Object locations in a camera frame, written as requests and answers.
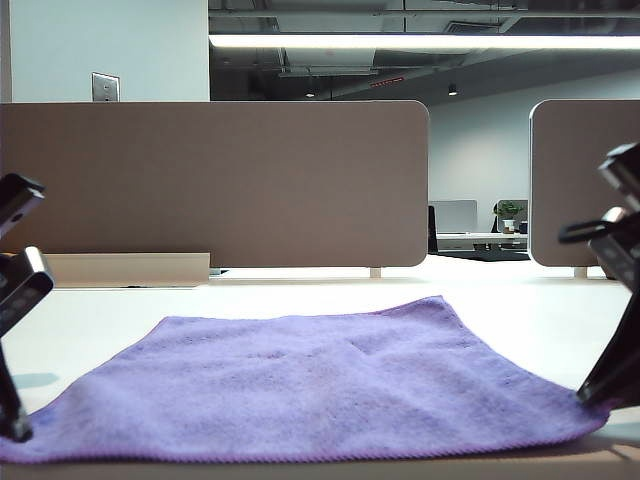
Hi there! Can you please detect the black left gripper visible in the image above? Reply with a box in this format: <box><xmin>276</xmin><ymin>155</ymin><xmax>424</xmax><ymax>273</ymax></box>
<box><xmin>0</xmin><ymin>245</ymin><xmax>56</xmax><ymax>445</ymax></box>

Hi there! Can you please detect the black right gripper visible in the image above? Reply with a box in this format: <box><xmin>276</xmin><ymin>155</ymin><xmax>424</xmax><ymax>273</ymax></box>
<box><xmin>576</xmin><ymin>206</ymin><xmax>640</xmax><ymax>407</ymax></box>

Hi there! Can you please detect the purple microfibre cloth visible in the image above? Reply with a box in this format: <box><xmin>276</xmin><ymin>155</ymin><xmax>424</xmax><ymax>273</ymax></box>
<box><xmin>0</xmin><ymin>294</ymin><xmax>624</xmax><ymax>464</ymax></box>

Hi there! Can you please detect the small potted green plant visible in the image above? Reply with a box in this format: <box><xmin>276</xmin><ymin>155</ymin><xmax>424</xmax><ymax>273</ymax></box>
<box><xmin>494</xmin><ymin>199</ymin><xmax>525</xmax><ymax>235</ymax></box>

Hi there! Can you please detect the white background desk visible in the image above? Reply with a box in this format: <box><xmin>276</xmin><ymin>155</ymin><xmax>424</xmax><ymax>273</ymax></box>
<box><xmin>435</xmin><ymin>231</ymin><xmax>529</xmax><ymax>252</ymax></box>

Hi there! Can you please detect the grey background divider panel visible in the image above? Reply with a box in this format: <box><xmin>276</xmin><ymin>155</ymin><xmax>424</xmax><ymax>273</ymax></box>
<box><xmin>429</xmin><ymin>199</ymin><xmax>479</xmax><ymax>235</ymax></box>

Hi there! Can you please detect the long ceiling light strip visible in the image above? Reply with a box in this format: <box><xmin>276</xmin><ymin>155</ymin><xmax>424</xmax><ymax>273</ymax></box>
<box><xmin>207</xmin><ymin>33</ymin><xmax>640</xmax><ymax>51</ymax></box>

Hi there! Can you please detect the black right wrist camera bar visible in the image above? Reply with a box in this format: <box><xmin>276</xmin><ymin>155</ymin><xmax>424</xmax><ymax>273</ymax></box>
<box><xmin>597</xmin><ymin>143</ymin><xmax>640</xmax><ymax>211</ymax></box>

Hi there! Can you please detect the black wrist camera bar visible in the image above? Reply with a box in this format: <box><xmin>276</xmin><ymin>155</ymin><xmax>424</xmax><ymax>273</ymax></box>
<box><xmin>597</xmin><ymin>143</ymin><xmax>640</xmax><ymax>211</ymax></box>
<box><xmin>0</xmin><ymin>172</ymin><xmax>47</xmax><ymax>242</ymax></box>

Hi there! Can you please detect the black left wrist camera bar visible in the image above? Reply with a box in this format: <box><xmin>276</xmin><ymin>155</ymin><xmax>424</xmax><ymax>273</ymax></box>
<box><xmin>0</xmin><ymin>172</ymin><xmax>47</xmax><ymax>242</ymax></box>

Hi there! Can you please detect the metal wall switch plate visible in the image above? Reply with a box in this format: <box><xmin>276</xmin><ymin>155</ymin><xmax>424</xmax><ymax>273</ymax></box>
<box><xmin>90</xmin><ymin>71</ymin><xmax>121</xmax><ymax>103</ymax></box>

